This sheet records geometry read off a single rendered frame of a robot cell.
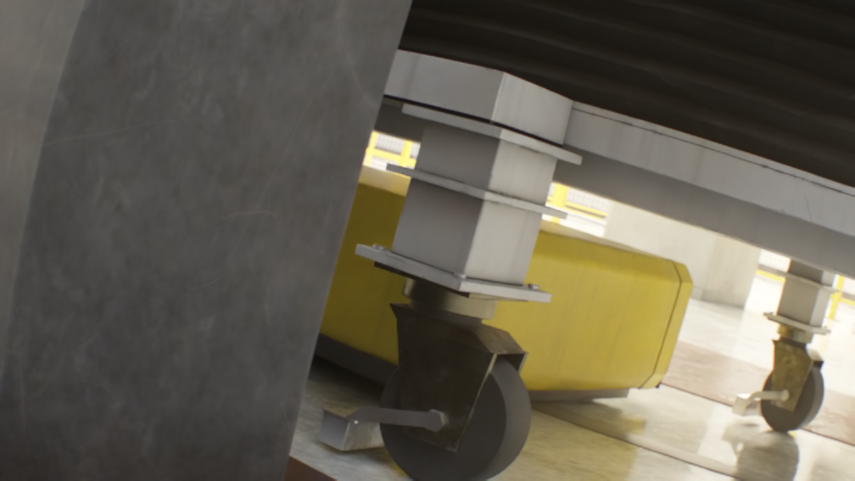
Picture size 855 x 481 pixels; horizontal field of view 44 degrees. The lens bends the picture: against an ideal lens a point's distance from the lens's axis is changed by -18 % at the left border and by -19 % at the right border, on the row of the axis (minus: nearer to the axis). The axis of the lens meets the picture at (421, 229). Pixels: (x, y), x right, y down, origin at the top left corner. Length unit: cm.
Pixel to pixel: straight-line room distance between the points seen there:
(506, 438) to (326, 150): 58
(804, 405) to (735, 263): 421
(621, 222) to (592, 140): 515
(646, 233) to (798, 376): 413
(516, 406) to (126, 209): 69
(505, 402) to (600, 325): 73
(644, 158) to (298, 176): 60
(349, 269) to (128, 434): 103
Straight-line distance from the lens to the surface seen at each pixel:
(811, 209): 117
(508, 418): 125
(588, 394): 206
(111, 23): 61
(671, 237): 629
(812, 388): 230
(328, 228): 75
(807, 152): 119
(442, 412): 126
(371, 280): 166
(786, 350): 232
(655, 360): 218
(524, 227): 129
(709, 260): 616
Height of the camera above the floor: 33
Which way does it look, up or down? 3 degrees down
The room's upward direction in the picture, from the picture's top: 15 degrees clockwise
